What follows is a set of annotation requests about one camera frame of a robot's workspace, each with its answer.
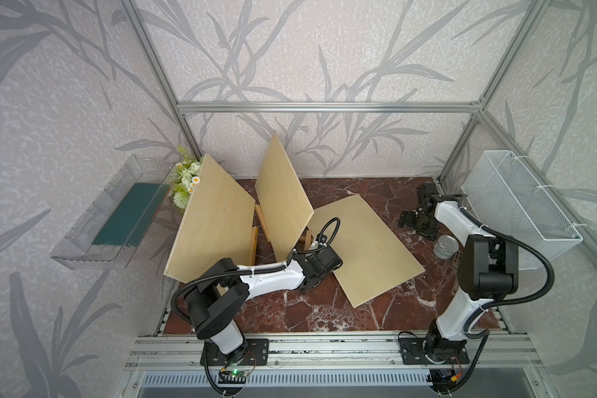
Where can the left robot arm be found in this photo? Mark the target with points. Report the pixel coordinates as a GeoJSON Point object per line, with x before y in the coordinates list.
{"type": "Point", "coordinates": [210, 303]}

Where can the potted artificial flowers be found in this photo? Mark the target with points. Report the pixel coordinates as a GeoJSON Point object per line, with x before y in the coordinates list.
{"type": "Point", "coordinates": [188, 170]}

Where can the wooden board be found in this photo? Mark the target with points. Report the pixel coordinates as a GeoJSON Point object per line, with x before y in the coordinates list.
{"type": "Point", "coordinates": [217, 224]}
{"type": "Point", "coordinates": [374, 259]}
{"type": "Point", "coordinates": [284, 203]}

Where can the green mat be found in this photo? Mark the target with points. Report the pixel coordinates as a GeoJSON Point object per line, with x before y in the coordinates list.
{"type": "Point", "coordinates": [133, 216]}

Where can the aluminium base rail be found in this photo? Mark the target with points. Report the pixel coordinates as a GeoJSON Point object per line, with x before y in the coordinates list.
{"type": "Point", "coordinates": [353, 350]}

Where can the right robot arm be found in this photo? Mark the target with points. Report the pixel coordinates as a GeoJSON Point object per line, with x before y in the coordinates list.
{"type": "Point", "coordinates": [487, 273]}

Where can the metal tin can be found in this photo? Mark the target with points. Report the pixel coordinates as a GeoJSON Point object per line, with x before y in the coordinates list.
{"type": "Point", "coordinates": [445, 247]}

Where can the aluminium frame crossbar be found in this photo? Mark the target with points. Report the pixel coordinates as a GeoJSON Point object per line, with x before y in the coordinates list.
{"type": "Point", "coordinates": [190, 107]}

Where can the clear acrylic shelf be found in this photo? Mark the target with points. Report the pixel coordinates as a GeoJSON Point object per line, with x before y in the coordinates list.
{"type": "Point", "coordinates": [76, 250]}

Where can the white wire basket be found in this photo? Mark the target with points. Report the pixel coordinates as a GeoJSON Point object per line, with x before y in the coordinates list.
{"type": "Point", "coordinates": [504, 195]}

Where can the wooden easel frame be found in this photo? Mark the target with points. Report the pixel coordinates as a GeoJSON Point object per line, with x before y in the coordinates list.
{"type": "Point", "coordinates": [261, 217]}
{"type": "Point", "coordinates": [253, 245]}
{"type": "Point", "coordinates": [307, 239]}

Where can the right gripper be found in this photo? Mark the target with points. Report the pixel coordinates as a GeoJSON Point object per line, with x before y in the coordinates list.
{"type": "Point", "coordinates": [405, 219]}

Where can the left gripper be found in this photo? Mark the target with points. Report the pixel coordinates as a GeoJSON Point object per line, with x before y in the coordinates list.
{"type": "Point", "coordinates": [302, 255]}

